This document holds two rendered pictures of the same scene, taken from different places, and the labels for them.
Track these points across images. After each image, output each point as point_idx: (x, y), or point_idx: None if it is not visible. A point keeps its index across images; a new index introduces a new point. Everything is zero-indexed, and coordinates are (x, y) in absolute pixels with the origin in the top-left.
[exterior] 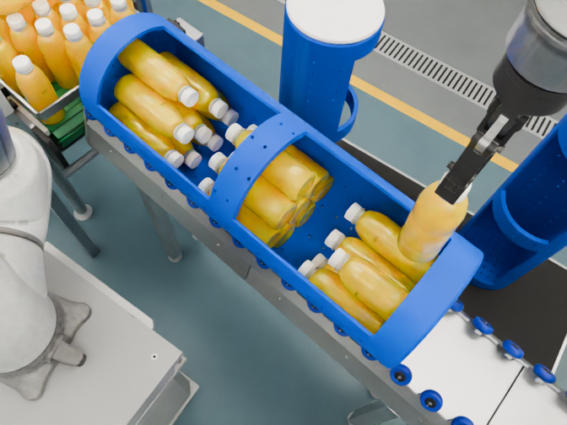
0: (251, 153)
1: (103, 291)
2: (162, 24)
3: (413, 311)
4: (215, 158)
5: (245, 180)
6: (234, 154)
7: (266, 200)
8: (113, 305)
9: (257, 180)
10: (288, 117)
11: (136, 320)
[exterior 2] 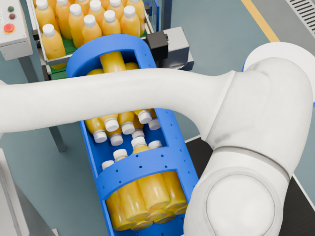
0: (130, 166)
1: (13, 198)
2: (134, 48)
3: None
4: (118, 152)
5: (117, 182)
6: (120, 161)
7: (129, 199)
8: (7, 213)
9: (132, 183)
10: (172, 152)
11: (14, 230)
